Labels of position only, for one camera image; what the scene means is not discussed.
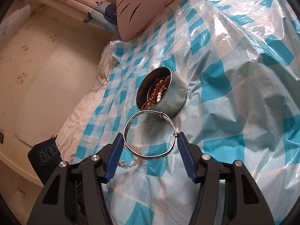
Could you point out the round silver metal tin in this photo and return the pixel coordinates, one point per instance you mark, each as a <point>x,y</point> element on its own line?
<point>173,98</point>

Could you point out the white translucent sheet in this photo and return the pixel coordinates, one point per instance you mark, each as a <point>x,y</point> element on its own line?
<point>18,18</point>

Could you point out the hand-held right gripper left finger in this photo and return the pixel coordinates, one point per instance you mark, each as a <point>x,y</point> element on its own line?
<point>114,155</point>

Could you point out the pink cat face pillow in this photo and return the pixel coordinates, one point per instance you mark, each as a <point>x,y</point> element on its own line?
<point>150,4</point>

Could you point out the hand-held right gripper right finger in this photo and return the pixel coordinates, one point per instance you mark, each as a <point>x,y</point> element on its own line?
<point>186,157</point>

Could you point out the blue checked plastic sheet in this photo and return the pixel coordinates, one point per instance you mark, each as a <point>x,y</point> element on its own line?
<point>234,75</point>

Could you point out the silver bangle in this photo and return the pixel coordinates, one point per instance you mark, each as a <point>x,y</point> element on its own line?
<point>152,156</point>

